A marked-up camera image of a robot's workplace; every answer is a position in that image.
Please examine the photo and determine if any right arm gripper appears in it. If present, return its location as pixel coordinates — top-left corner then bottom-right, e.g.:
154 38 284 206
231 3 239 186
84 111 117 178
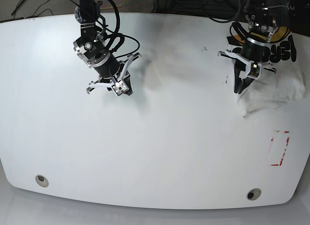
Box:
74 0 140 96

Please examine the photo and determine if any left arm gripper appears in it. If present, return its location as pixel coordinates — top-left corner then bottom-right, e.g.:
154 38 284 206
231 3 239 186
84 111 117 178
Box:
218 2 277 94

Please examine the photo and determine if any white printed t-shirt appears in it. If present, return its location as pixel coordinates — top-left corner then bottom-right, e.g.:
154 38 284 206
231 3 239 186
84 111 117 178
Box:
236 27 306 117

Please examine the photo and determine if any red tape rectangle marking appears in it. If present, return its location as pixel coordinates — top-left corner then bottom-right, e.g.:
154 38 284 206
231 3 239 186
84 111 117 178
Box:
268 130 291 166

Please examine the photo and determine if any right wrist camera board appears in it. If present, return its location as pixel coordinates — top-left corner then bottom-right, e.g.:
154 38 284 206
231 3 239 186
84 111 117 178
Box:
112 80 129 96

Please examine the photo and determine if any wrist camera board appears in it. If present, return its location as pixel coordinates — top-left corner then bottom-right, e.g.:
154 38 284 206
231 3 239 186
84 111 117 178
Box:
245 61 262 80
112 80 129 96

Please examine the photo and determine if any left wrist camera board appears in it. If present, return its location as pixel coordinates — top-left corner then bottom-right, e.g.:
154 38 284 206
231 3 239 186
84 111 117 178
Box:
245 61 262 80

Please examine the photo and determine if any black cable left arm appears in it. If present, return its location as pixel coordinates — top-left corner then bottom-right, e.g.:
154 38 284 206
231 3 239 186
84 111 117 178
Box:
208 0 255 46

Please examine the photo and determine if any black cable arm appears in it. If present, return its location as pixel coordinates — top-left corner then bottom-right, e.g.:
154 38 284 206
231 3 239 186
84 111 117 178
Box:
96 0 141 61
208 0 255 46

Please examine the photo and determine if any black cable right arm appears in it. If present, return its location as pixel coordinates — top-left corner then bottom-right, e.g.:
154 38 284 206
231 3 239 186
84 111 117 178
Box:
96 0 141 61

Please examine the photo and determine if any yellow floor cable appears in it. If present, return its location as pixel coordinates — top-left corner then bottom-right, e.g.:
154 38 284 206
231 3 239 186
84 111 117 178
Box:
101 0 129 11

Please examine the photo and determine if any right table cable grommet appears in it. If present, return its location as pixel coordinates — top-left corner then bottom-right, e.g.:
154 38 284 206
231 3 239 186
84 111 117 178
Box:
247 188 262 201

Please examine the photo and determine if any table cable grommet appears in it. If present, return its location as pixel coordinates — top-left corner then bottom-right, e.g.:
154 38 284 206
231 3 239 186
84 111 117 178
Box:
247 188 262 201
35 175 49 188

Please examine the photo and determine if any left table cable grommet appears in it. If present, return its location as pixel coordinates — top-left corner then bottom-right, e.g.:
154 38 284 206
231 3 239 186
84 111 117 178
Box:
35 175 49 188

